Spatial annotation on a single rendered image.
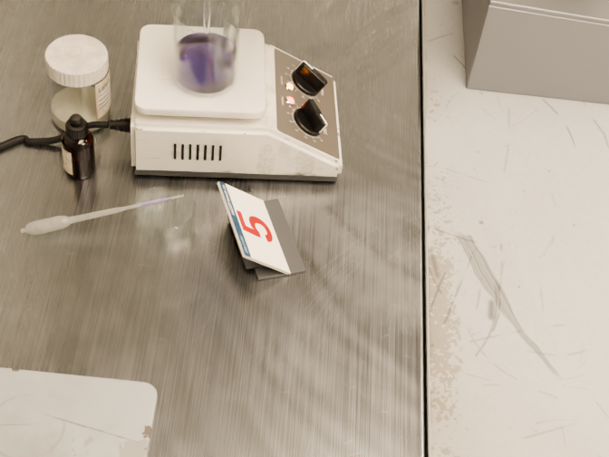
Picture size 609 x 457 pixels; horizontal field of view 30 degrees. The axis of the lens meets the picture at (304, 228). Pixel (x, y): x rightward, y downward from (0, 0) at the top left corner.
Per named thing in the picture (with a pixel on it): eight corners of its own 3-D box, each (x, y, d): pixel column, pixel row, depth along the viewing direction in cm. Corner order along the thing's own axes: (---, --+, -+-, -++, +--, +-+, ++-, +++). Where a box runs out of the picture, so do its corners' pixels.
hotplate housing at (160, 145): (332, 94, 119) (341, 34, 113) (340, 187, 110) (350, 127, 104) (117, 85, 117) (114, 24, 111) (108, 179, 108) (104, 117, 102)
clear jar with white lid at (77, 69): (46, 134, 111) (39, 72, 105) (54, 93, 115) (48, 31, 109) (108, 138, 111) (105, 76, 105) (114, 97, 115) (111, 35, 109)
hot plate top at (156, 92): (264, 35, 112) (264, 28, 111) (265, 121, 104) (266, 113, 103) (140, 30, 110) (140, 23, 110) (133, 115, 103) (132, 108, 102)
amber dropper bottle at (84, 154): (96, 158, 110) (93, 104, 104) (94, 180, 108) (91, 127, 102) (64, 157, 109) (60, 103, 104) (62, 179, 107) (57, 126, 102)
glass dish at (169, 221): (202, 207, 107) (202, 190, 105) (187, 250, 103) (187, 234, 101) (145, 195, 107) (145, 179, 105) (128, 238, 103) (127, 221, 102)
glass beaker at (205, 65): (175, 53, 108) (175, -19, 102) (242, 61, 108) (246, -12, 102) (165, 104, 103) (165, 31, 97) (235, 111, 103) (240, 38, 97)
